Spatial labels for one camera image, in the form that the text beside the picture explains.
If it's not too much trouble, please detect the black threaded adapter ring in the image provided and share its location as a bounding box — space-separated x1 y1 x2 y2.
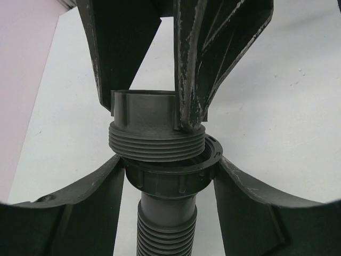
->
108 90 206 163

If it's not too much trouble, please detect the black corrugated hose with nut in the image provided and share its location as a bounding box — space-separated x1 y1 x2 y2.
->
124 134 224 256

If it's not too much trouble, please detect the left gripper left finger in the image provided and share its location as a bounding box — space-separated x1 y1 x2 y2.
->
1 155 124 255

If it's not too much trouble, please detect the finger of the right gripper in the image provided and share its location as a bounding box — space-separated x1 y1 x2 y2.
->
173 0 274 132
77 0 174 113

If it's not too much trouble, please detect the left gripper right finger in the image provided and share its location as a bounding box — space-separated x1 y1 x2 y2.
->
214 157 340 255

